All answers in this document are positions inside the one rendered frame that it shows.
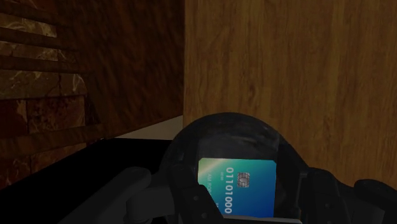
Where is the blue green chip card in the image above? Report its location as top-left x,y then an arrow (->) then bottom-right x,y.
197,157 -> 277,218

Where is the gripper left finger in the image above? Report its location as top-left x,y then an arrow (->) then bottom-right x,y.
169,164 -> 225,224

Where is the grey rounded tube object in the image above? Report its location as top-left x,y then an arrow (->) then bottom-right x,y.
58,166 -> 175,224

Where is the dark wooden slatted rack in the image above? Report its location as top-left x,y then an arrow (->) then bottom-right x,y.
0,0 -> 105,157

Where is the wooden cabinet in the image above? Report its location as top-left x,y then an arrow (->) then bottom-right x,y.
55,0 -> 397,189

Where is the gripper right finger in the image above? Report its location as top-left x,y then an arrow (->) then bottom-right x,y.
298,167 -> 397,224

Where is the black round bowl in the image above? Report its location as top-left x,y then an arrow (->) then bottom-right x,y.
158,112 -> 309,224

